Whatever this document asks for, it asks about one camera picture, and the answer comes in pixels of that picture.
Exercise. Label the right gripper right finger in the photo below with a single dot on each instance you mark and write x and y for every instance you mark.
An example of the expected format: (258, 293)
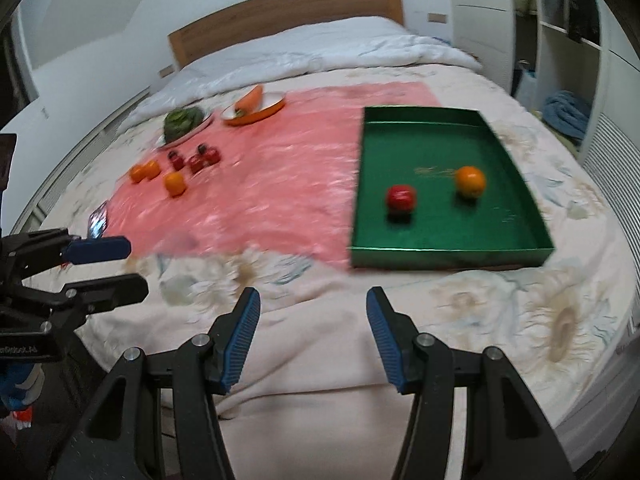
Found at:
(418, 365)

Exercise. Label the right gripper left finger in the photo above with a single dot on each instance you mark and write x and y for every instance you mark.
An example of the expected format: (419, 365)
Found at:
(205, 366)

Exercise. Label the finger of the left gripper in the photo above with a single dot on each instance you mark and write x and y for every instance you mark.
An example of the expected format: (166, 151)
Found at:
(57, 246)
(80, 298)

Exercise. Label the orange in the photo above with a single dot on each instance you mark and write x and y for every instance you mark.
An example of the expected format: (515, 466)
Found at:
(136, 174)
(470, 182)
(174, 184)
(151, 169)

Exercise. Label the red apple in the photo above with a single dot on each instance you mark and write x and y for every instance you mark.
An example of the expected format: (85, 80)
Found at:
(212, 156)
(401, 198)
(196, 163)

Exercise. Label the floral bed cover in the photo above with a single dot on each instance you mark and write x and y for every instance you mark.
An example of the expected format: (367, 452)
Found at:
(313, 401)

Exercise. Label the green rectangular tray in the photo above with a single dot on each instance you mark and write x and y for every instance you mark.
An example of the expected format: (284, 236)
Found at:
(424, 147)

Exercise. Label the green leafy vegetable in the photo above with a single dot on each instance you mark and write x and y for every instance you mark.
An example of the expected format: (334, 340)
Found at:
(181, 121)

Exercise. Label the pink plastic sheet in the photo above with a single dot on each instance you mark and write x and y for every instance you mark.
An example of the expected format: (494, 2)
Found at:
(285, 184)

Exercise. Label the carrot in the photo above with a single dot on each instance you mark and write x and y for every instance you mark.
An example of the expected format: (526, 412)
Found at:
(249, 103)

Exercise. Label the orange rimmed plate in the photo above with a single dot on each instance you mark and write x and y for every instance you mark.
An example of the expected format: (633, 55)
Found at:
(272, 103)

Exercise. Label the white slatted door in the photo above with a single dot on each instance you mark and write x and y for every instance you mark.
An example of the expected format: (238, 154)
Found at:
(612, 160)

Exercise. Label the white plastic bag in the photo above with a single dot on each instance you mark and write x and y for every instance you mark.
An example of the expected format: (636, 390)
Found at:
(527, 83)

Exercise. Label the blue towel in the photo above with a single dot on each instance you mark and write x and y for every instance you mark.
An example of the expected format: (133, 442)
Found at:
(568, 114)

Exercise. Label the white duvet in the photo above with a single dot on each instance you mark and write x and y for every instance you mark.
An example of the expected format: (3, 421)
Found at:
(368, 41)

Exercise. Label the white wardrobe shelving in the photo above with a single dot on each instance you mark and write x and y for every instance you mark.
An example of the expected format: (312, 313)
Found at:
(583, 49)

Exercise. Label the wooden headboard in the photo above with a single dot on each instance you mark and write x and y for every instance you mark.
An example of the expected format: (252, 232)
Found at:
(253, 19)

